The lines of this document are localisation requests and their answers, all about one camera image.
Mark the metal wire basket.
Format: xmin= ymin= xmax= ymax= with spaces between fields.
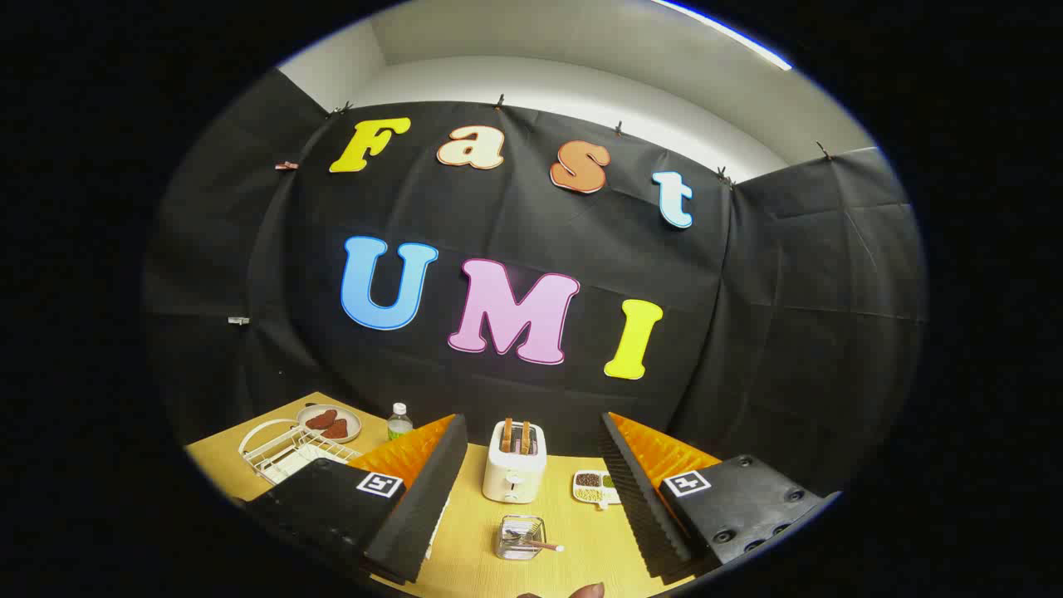
xmin=496 ymin=515 xmax=546 ymax=561

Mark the small grey plate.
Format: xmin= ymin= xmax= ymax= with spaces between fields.
xmin=296 ymin=404 xmax=363 ymax=444

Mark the wooden handle metal spoon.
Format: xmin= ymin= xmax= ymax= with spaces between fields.
xmin=504 ymin=532 xmax=565 ymax=553

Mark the white wire dish rack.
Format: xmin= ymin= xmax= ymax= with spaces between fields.
xmin=238 ymin=419 xmax=364 ymax=486

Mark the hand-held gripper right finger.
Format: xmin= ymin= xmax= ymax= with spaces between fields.
xmin=598 ymin=412 xmax=841 ymax=581

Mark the black backdrop cloth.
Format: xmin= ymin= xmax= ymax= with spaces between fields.
xmin=141 ymin=68 xmax=928 ymax=499

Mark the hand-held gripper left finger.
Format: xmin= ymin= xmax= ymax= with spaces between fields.
xmin=235 ymin=414 xmax=470 ymax=586

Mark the white toaster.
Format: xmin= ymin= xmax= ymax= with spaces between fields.
xmin=482 ymin=419 xmax=548 ymax=504

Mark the white divided dish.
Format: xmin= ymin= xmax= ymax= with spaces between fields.
xmin=571 ymin=470 xmax=622 ymax=510

